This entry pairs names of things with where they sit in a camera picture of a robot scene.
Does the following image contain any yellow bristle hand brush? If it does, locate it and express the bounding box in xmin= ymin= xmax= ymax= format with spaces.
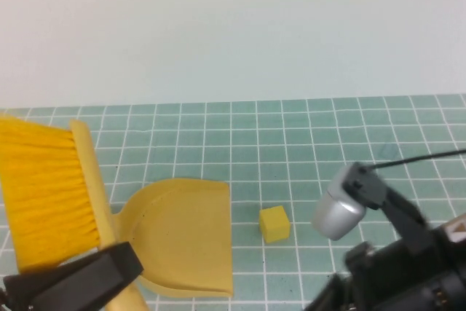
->
xmin=0 ymin=112 xmax=149 ymax=311

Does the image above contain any yellow plastic dustpan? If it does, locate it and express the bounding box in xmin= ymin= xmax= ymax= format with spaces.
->
xmin=108 ymin=178 xmax=234 ymax=296

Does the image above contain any small yellow foam cube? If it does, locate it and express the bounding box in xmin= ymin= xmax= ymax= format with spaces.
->
xmin=258 ymin=205 xmax=291 ymax=245

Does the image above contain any green tile-pattern table mat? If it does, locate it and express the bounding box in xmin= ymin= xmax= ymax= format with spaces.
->
xmin=0 ymin=94 xmax=466 ymax=311

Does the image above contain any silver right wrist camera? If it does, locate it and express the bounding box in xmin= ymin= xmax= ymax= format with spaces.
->
xmin=312 ymin=164 xmax=366 ymax=242

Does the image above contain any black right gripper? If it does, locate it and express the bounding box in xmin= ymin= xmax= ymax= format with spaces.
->
xmin=303 ymin=230 xmax=449 ymax=311

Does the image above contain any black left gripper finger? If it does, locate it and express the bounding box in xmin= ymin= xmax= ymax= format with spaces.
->
xmin=2 ymin=240 xmax=144 ymax=311

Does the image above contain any black right camera cable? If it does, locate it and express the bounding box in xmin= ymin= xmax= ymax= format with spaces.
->
xmin=363 ymin=149 xmax=466 ymax=173

